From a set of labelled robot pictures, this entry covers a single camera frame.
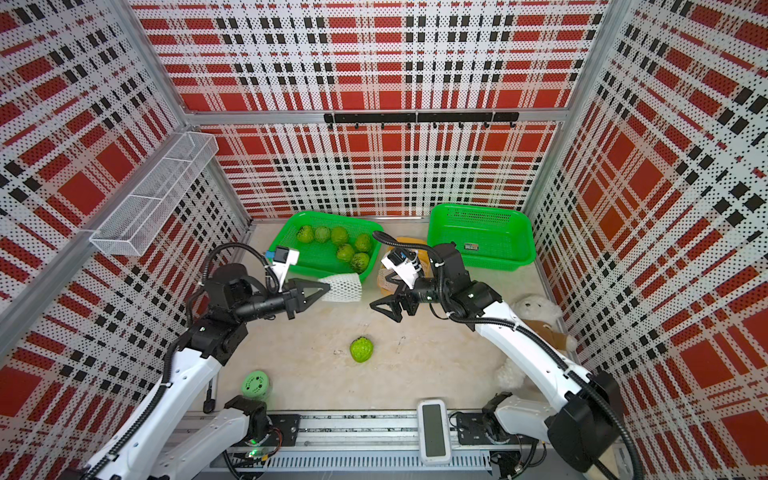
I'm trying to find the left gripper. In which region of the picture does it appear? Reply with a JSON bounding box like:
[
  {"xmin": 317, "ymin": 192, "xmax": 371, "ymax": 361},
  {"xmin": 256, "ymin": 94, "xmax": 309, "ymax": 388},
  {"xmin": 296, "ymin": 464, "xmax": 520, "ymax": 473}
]
[{"xmin": 236, "ymin": 279, "xmax": 331, "ymax": 324}]

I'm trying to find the white foam net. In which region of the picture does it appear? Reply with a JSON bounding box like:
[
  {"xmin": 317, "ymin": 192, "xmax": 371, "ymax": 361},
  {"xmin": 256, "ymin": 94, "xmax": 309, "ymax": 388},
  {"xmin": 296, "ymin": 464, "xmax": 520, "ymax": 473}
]
[{"xmin": 319, "ymin": 273, "xmax": 362, "ymax": 303}]

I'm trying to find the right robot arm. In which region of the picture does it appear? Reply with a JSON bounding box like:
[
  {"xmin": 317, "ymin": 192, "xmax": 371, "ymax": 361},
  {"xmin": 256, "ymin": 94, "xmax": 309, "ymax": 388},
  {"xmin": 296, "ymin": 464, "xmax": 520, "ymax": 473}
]
[{"xmin": 370, "ymin": 231, "xmax": 644, "ymax": 479}]

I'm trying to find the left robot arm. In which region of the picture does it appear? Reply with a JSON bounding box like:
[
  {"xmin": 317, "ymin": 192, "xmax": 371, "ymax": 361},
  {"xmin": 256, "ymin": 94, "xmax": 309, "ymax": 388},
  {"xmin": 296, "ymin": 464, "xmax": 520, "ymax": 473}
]
[{"xmin": 60, "ymin": 245, "xmax": 331, "ymax": 479}]

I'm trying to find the custard apple in basket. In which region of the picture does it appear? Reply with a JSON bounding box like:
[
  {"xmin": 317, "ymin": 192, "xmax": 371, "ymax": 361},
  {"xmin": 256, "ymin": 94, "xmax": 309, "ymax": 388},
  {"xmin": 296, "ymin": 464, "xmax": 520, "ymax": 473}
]
[
  {"xmin": 353, "ymin": 233, "xmax": 374, "ymax": 254},
  {"xmin": 296, "ymin": 225, "xmax": 315, "ymax": 244},
  {"xmin": 336, "ymin": 243, "xmax": 356, "ymax": 263},
  {"xmin": 330, "ymin": 226, "xmax": 349, "ymax": 247}
]

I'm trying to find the green basket with apples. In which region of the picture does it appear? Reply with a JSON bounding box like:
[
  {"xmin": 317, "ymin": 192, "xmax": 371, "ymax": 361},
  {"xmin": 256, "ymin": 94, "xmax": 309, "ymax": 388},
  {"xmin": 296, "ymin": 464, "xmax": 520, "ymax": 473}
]
[{"xmin": 269, "ymin": 211, "xmax": 383, "ymax": 282}]

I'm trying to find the yellow tray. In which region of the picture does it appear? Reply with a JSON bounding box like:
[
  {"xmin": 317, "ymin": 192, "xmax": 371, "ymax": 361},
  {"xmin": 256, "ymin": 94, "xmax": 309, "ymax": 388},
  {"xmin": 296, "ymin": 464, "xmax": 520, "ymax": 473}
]
[{"xmin": 377, "ymin": 246, "xmax": 432, "ymax": 294}]

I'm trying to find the empty green basket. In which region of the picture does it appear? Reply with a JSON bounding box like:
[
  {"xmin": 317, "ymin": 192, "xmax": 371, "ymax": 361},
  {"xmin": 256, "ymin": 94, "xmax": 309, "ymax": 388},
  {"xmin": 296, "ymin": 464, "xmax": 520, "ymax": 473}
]
[{"xmin": 427, "ymin": 204, "xmax": 536, "ymax": 271}]

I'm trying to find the plush toy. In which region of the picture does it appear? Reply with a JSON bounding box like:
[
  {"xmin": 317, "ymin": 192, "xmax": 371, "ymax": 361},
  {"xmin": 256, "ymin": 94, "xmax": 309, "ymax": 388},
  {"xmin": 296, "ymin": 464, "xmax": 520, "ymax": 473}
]
[{"xmin": 512, "ymin": 295, "xmax": 577, "ymax": 352}]

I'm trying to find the white timer device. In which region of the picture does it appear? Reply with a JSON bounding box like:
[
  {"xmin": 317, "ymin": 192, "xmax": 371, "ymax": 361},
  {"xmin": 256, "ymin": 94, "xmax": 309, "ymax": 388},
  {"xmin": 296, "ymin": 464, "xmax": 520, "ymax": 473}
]
[{"xmin": 417, "ymin": 399, "xmax": 452, "ymax": 465}]

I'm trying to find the clear wall shelf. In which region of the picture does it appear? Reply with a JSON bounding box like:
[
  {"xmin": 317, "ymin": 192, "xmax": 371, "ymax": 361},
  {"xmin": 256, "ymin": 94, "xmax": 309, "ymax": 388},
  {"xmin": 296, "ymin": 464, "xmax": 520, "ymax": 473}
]
[{"xmin": 90, "ymin": 131, "xmax": 218, "ymax": 257}]

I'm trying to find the black hook rail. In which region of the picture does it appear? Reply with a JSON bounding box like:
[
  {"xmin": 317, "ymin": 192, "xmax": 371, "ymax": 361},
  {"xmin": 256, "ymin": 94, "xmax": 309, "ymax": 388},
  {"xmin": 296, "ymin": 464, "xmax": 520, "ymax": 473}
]
[{"xmin": 323, "ymin": 111, "xmax": 521, "ymax": 128}]

